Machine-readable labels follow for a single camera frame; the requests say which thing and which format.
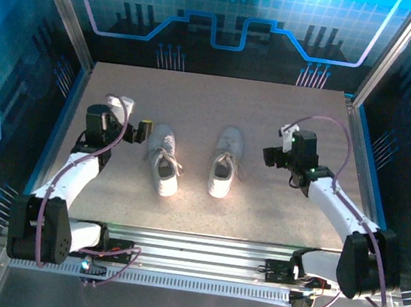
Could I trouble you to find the white shoelace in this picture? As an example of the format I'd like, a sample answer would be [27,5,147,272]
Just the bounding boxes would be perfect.
[208,149,246,181]
[142,143,188,177]

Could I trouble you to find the white sneaker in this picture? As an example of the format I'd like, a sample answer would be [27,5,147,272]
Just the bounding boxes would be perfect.
[205,125,248,201]
[139,122,188,199]

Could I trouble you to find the small black electronics module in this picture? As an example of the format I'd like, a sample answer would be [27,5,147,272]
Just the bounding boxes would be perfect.
[76,257,110,289]
[289,290,316,307]

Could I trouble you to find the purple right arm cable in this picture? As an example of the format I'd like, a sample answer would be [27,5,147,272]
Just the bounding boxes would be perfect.
[259,111,411,307]

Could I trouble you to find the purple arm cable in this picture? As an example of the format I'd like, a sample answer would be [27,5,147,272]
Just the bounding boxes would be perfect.
[32,87,162,293]
[259,111,411,307]

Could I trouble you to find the blue side rail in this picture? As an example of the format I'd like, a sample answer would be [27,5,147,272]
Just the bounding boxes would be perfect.
[11,56,96,230]

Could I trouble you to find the aluminium side rail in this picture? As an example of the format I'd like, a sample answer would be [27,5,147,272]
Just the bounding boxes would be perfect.
[322,94,411,272]

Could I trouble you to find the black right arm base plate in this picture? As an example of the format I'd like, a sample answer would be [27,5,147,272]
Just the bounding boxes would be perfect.
[262,257,334,292]

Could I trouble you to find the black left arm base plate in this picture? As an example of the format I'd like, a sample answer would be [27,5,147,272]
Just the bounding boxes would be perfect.
[98,236,136,266]

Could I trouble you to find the aluminium frame post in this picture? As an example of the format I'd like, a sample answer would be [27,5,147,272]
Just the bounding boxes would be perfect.
[15,0,104,74]
[349,0,411,116]

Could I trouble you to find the aluminium mounting rail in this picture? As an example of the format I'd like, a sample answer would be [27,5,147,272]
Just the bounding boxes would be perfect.
[0,207,406,303]

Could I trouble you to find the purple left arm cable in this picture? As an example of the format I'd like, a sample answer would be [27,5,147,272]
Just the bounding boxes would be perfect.
[32,87,162,293]

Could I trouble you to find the slotted white cable duct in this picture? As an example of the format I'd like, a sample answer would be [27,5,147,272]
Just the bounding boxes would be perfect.
[8,251,294,306]

